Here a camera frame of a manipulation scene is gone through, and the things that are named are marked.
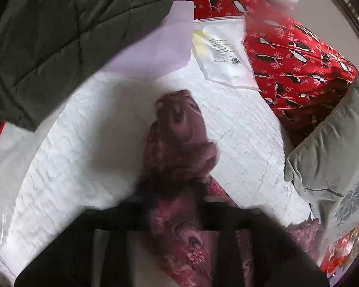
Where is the purple pink floral garment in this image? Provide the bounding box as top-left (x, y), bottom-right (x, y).
top-left (139, 90), bottom-right (328, 286)

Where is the grey floral pillow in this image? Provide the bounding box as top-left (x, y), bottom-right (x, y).
top-left (285, 76), bottom-right (359, 242)

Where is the white quilted bed cover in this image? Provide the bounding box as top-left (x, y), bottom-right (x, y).
top-left (0, 60), bottom-right (310, 283)

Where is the dark green quilted jacket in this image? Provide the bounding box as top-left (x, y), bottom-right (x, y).
top-left (0, 0), bottom-right (173, 131)

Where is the white plastic packaging bag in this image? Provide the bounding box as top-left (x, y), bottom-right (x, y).
top-left (192, 16), bottom-right (259, 91)

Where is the red patterned blanket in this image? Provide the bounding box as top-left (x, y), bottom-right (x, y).
top-left (185, 0), bottom-right (359, 145)

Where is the lavender paper sheet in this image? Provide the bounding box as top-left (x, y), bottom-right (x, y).
top-left (102, 1), bottom-right (194, 80)

